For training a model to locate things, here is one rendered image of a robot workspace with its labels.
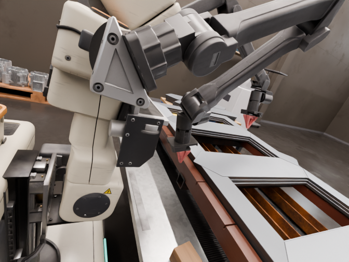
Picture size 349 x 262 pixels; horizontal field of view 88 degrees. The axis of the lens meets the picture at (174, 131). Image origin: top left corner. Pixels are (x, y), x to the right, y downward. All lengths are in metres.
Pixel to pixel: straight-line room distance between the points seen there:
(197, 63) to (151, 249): 0.53
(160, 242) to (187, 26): 0.59
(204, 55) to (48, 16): 4.18
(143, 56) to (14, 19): 4.29
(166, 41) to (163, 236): 0.57
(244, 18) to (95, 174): 0.52
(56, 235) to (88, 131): 0.71
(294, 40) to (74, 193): 0.74
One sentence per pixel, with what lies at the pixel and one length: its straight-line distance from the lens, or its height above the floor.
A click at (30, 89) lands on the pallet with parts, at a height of 0.17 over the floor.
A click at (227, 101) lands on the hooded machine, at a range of 4.25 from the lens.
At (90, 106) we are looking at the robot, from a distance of 0.50.
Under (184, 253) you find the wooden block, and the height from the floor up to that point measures 0.73.
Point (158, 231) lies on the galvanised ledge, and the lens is 0.68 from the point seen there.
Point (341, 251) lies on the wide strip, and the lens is 0.80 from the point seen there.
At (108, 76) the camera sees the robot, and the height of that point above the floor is 1.15.
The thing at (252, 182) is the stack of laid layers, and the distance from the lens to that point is 0.87.
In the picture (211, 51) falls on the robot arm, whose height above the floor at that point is 1.23.
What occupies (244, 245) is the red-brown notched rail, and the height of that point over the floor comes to 0.83.
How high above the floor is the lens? 1.20
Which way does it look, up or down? 21 degrees down
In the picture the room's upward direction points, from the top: 19 degrees clockwise
